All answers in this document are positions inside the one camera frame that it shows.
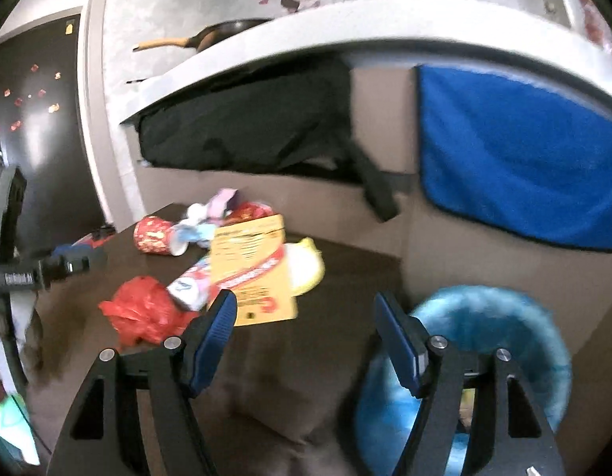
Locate black refrigerator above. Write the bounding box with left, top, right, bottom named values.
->
left=0, top=14, right=106, bottom=253

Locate yellow pomelo peel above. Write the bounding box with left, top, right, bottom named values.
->
left=285, top=238, right=325, bottom=297

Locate red plastic bag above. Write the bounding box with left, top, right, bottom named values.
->
left=99, top=276, right=199, bottom=348

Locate black bag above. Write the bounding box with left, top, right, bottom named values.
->
left=133, top=56, right=400, bottom=221

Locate black frying pan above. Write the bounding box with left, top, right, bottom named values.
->
left=133, top=18, right=271, bottom=53

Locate red yellow snack bag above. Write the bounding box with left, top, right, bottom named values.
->
left=209, top=214, right=297, bottom=327

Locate red paper cup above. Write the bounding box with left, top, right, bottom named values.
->
left=133, top=215, right=189, bottom=257

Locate blue towel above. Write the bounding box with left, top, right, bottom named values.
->
left=418, top=65, right=612, bottom=253

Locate blue lined trash bin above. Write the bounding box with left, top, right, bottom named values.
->
left=354, top=286, right=572, bottom=475

